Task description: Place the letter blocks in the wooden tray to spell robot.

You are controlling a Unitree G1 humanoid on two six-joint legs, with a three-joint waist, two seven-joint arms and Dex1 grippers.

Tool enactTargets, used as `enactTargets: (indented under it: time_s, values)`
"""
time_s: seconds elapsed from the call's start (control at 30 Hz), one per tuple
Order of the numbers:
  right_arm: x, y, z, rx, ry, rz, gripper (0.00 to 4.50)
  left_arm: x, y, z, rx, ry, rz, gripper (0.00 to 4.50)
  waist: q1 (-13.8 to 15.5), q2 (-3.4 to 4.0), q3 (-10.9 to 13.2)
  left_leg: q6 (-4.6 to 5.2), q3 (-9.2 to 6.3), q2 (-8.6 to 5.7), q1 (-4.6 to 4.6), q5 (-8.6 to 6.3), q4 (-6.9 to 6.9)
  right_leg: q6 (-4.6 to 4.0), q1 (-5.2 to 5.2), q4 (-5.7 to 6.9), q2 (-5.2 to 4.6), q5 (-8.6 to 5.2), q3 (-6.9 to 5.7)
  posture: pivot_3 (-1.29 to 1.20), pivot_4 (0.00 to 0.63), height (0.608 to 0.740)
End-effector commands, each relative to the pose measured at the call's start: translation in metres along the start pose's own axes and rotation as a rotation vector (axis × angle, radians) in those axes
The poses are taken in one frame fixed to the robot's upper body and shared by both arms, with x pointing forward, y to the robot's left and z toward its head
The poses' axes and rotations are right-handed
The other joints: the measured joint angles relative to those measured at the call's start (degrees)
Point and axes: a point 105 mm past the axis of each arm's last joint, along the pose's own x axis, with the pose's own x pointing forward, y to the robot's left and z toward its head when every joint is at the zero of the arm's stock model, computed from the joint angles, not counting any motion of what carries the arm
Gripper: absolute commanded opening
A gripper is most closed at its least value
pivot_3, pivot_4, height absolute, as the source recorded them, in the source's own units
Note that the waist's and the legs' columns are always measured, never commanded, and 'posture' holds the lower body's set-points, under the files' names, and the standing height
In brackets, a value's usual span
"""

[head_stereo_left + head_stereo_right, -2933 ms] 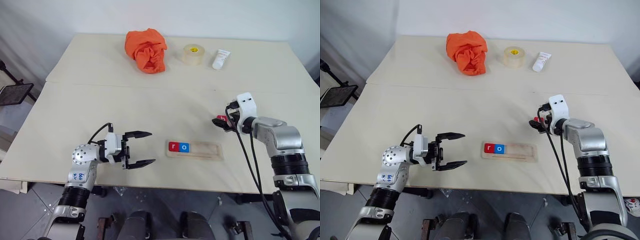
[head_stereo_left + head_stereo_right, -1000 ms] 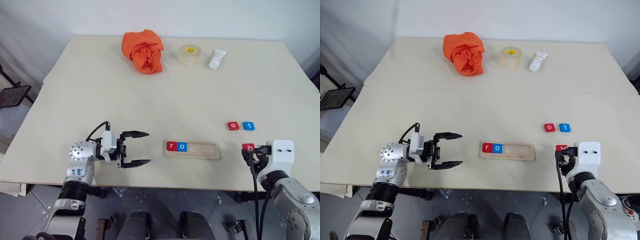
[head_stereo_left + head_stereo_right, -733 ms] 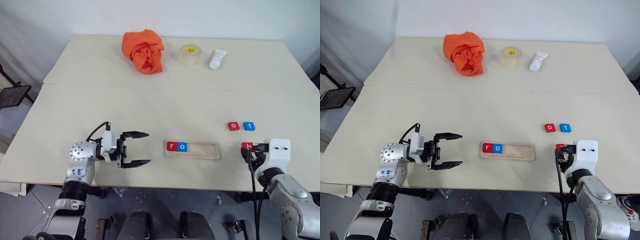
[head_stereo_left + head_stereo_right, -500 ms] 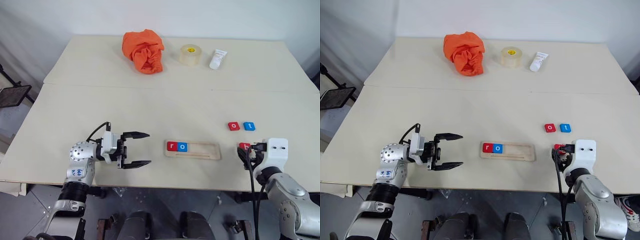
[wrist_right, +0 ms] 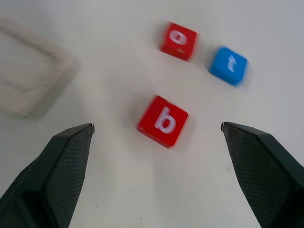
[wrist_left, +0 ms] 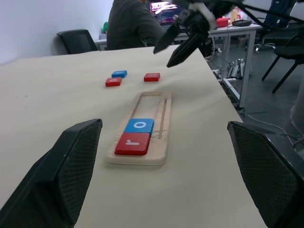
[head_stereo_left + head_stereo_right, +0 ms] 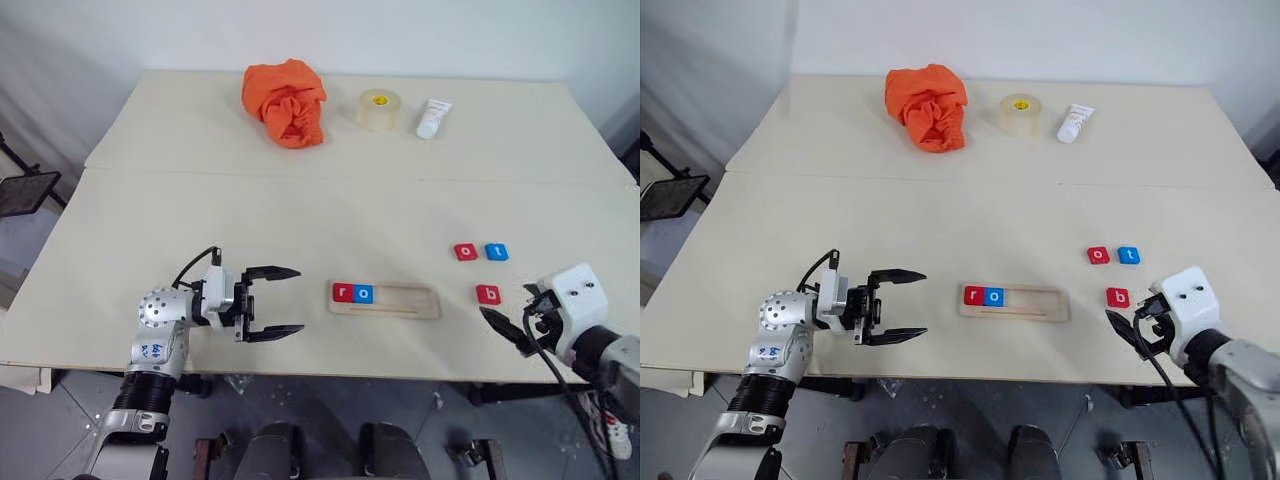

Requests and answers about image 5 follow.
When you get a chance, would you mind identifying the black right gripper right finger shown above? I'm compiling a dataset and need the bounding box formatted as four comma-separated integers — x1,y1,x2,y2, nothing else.
220,121,304,228

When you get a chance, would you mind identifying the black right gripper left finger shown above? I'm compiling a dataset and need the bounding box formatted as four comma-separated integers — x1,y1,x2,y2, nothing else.
0,123,95,228

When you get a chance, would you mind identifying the red letter b block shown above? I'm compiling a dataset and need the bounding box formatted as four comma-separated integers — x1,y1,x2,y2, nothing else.
137,95,190,149

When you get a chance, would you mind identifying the blue letter t block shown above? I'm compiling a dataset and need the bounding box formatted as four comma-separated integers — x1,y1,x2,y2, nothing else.
209,46,249,86

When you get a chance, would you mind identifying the red letter o block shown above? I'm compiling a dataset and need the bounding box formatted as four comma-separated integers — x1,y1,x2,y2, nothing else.
159,21,198,62

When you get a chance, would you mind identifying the long wooden tray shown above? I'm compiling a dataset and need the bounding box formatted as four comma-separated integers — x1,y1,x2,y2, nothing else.
0,19,79,119

